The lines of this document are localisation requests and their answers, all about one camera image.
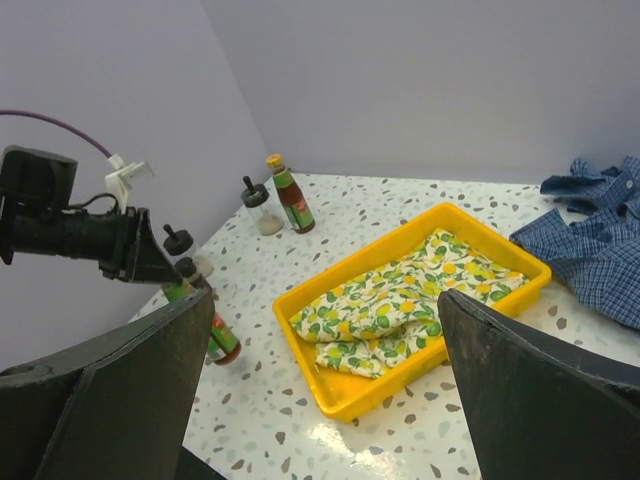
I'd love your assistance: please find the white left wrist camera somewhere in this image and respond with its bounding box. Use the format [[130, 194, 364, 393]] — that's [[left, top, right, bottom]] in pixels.
[[104, 154, 154, 214]]

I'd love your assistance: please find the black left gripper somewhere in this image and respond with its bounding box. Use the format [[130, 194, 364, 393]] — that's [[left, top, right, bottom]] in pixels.
[[1, 145, 182, 285]]

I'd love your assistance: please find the red chili sauce bottle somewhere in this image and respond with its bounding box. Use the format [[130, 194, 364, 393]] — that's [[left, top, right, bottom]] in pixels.
[[161, 282, 241, 365], [266, 153, 315, 234]]

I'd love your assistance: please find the yellow plastic tray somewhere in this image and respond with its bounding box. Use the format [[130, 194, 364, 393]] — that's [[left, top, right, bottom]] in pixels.
[[273, 203, 551, 422]]

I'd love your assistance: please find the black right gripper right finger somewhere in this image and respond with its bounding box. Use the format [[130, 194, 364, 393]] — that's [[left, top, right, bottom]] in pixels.
[[438, 290, 639, 479]]

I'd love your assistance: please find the white salt shaker jar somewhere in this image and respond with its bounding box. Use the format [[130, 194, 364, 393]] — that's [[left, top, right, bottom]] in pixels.
[[163, 224, 214, 277]]

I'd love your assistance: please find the lemon print cloth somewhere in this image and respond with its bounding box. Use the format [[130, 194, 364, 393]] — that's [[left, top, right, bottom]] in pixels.
[[289, 229, 528, 378]]

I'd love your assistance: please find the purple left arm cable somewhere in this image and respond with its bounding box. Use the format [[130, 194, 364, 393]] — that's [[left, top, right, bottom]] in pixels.
[[0, 109, 114, 161]]

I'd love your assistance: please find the blue checkered shirt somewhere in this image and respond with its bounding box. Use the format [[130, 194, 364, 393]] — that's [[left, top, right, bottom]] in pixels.
[[510, 156, 639, 330]]

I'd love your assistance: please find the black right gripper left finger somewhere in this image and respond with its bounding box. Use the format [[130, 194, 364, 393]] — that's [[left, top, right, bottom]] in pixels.
[[1, 290, 214, 479]]

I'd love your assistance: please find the white powder shaker jar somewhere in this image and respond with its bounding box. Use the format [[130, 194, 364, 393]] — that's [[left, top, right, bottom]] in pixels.
[[241, 176, 284, 236]]

